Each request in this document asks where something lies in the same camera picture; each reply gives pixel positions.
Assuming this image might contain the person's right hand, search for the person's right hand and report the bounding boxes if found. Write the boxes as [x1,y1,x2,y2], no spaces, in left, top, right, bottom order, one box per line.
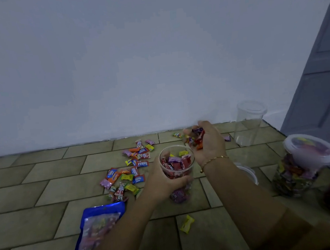
[182,118,230,171]

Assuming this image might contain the person's left hand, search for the person's left hand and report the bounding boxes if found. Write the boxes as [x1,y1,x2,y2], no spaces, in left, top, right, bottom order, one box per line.
[141,152,195,205]

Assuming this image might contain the handful of mixed candies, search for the handful of mixed candies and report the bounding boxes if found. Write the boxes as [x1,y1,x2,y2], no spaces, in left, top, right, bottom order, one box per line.
[184,127,207,152]

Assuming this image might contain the clear plastic cup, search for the clear plastic cup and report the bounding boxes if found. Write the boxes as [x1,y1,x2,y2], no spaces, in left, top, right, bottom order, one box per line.
[157,143,200,206]

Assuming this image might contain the person's right forearm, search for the person's right forearm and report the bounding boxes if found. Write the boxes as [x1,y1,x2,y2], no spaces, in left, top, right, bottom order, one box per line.
[200,153,292,250]

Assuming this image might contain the person's left forearm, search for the person's left forearm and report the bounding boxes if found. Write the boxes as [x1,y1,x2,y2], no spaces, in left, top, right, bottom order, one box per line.
[80,188,176,250]

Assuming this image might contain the red and purple wrapped candies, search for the red and purple wrapped candies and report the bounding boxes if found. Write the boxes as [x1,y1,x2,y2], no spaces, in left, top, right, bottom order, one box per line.
[160,149,196,205]

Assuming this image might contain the yellow wrapped candy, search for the yellow wrapped candy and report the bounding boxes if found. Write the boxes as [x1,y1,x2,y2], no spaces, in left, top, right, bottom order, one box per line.
[178,214,196,235]

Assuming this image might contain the scattered pile of colourful candies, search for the scattered pile of colourful candies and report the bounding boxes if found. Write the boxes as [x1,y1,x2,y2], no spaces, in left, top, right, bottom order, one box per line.
[96,138,161,205]

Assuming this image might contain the tall empty clear cup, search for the tall empty clear cup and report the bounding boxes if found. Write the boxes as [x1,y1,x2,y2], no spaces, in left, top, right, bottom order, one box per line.
[230,99,271,148]

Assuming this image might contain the clear plastic lid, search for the clear plastic lid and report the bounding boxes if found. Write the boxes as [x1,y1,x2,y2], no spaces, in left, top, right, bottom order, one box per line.
[233,160,259,187]

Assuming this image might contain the blue candy bag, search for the blue candy bag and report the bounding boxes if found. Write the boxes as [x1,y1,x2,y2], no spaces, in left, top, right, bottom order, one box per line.
[69,201,130,250]

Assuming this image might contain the brown right sleeve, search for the brown right sleeve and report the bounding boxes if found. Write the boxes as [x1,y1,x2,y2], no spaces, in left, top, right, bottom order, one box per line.
[248,204,330,250]

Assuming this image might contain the grey panelled door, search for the grey panelled door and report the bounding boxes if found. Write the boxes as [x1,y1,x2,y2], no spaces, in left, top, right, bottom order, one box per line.
[269,0,330,160]

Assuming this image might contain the gold bracelet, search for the gold bracelet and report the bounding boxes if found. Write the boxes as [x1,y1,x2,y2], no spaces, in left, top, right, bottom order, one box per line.
[199,155,231,174]

